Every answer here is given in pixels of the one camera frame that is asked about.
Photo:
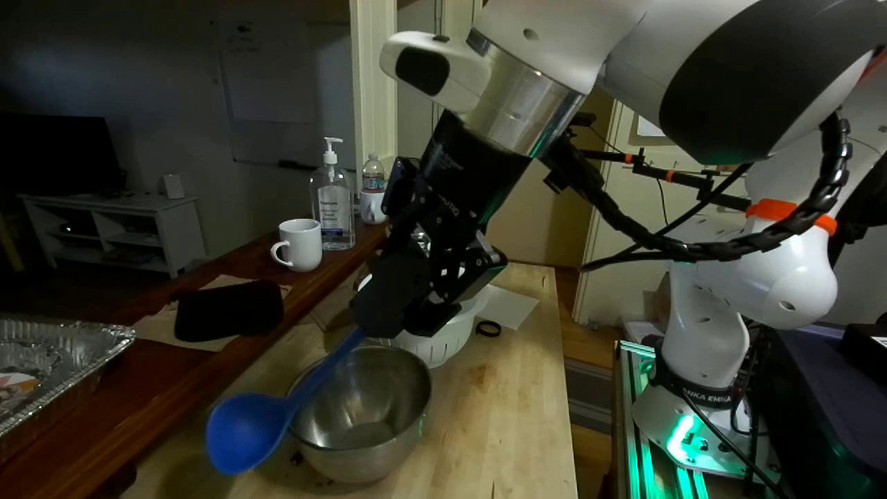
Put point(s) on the large blue plastic spoon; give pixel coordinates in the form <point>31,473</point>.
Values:
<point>244,430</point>

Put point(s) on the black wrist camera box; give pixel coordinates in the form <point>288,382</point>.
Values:
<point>406,197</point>

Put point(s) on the white low shelf unit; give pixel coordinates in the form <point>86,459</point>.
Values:
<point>111,226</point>

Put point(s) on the blank wall whiteboard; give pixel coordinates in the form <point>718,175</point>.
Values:
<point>279,93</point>

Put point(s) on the black fabric pouch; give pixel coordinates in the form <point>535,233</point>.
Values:
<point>225,309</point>

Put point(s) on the small clear water bottle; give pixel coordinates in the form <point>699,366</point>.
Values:
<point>371,196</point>

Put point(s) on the white ceramic mug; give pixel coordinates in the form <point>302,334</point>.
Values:
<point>299,244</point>

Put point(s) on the dark flat screen monitor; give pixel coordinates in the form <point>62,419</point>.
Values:
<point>55,157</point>

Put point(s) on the beige cloth mat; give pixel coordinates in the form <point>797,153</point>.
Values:
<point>157,329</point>

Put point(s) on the white paper sheet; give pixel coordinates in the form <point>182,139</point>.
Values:
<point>514,305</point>

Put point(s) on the stainless steel mixing bowl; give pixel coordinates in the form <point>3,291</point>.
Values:
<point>370,405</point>

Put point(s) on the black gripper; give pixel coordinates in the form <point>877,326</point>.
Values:
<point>471,196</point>

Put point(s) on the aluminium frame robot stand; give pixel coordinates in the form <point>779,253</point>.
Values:
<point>628,416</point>

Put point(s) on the black rod with orange tape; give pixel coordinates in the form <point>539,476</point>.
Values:
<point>665,172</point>

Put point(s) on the aluminium foil tray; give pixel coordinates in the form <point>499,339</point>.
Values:
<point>55,362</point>

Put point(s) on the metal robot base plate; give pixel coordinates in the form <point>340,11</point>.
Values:
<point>682,433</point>

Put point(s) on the clear hand sanitizer pump bottle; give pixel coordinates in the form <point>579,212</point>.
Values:
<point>333,210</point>

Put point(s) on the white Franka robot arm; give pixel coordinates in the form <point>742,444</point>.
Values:
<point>737,279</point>

